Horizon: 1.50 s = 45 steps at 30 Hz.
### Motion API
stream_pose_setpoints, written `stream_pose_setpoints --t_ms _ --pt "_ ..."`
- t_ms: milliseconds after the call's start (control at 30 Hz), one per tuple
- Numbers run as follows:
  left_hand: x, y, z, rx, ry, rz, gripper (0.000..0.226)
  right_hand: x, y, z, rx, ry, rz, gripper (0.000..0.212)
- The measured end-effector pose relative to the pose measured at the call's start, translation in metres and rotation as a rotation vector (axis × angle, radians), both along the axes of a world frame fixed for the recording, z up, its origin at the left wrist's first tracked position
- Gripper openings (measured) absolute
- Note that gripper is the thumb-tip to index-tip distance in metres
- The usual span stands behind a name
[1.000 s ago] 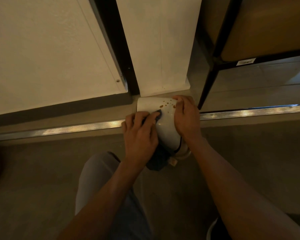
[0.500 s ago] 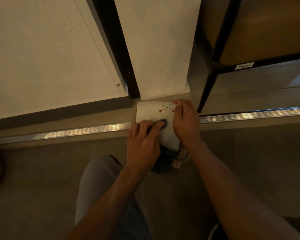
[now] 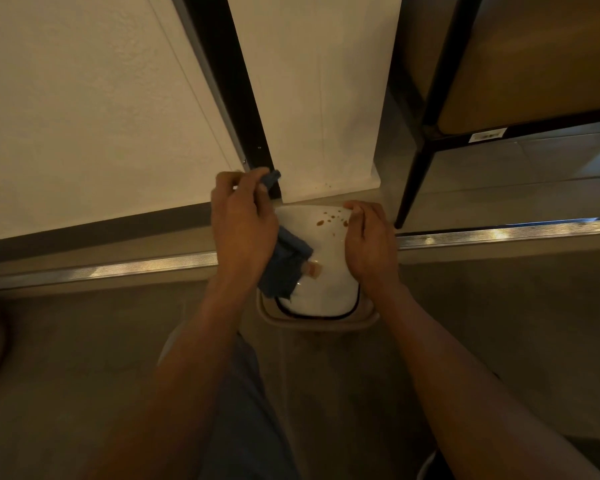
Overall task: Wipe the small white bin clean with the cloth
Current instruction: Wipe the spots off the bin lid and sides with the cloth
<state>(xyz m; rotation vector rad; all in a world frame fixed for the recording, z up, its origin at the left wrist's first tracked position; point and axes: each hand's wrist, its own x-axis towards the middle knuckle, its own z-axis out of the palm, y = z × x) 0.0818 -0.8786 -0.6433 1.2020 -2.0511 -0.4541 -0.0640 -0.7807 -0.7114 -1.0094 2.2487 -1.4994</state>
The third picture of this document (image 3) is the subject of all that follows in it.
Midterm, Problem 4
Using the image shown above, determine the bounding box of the person's left hand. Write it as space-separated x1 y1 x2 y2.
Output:
209 167 280 298

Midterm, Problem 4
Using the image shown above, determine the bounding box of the brown bench with sticker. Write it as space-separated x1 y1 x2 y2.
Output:
387 0 600 229

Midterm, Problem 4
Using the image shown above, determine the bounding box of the person's right black shoe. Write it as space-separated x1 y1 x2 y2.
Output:
417 448 456 480

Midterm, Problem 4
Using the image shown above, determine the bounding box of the person's left forearm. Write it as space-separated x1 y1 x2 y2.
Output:
87 282 243 480

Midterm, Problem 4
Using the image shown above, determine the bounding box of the grey baseboard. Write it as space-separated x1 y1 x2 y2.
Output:
0 202 213 267

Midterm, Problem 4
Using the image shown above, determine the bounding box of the black wall post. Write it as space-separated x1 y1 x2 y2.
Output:
169 0 283 199

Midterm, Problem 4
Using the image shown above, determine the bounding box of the metal floor threshold strip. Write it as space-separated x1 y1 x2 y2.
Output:
0 216 600 293

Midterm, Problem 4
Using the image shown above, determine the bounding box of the dark blue cloth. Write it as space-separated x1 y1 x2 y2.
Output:
257 169 315 301

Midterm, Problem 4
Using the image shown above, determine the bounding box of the person's right forearm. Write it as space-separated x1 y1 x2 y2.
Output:
377 282 600 480

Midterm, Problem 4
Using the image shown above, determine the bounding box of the white sticker label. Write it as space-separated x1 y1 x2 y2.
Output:
468 127 509 143

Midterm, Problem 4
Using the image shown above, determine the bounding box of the person's right hand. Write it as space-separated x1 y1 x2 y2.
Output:
342 200 401 301

